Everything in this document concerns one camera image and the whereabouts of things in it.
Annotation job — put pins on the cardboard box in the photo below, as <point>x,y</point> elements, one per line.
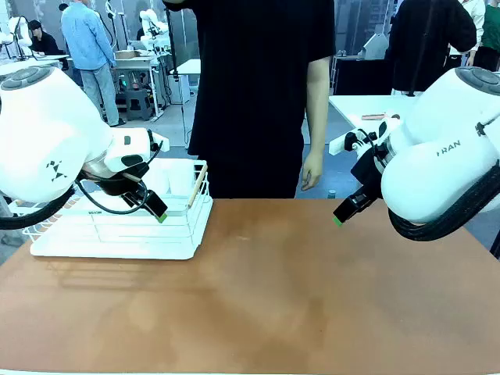
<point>127,54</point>

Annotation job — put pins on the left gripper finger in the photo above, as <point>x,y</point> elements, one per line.
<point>156,205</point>
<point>137,201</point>

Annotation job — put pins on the person in black jacket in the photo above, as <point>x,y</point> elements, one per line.
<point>426,43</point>

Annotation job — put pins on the small white background desk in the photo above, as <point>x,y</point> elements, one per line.
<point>187,66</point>

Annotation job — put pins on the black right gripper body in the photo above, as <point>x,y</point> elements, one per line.
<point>371,172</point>

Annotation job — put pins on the person left hand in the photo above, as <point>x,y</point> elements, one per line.
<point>312,172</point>

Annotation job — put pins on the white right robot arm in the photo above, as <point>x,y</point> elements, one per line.
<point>437,156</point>

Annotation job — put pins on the person torso in black shirt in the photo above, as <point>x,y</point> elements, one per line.
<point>250,97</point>

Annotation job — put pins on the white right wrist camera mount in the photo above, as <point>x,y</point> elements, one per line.
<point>338,143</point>

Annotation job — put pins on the person in green shirt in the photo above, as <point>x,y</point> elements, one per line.
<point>491,35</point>

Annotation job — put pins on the man in blue shirt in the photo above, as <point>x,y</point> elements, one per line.
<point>90,43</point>

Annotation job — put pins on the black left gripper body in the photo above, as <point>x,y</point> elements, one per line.
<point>117,186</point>

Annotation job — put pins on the white background workbench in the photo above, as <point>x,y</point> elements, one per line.
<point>136,62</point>

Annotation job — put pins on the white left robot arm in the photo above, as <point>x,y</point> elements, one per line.
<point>47,129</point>

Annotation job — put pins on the grey step stool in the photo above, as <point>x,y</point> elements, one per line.
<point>138,104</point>

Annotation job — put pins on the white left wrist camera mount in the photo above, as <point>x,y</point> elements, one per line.
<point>159,141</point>

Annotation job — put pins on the person in white shirt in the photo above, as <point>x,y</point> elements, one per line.
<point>476,15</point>

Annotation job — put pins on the large white table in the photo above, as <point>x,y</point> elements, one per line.
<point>367,107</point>

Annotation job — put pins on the black cabinet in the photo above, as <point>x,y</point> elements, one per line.
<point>363,76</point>

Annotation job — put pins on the white cutlery cup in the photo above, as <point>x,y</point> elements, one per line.
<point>161,176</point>
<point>182,177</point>

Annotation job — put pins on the person left forearm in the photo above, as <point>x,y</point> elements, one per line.
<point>317,109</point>

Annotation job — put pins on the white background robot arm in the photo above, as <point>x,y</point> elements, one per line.
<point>150,27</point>

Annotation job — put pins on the grey white machine housing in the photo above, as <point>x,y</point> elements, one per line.
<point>375,47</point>

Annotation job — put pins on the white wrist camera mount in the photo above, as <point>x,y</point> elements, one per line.
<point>338,143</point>
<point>159,141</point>

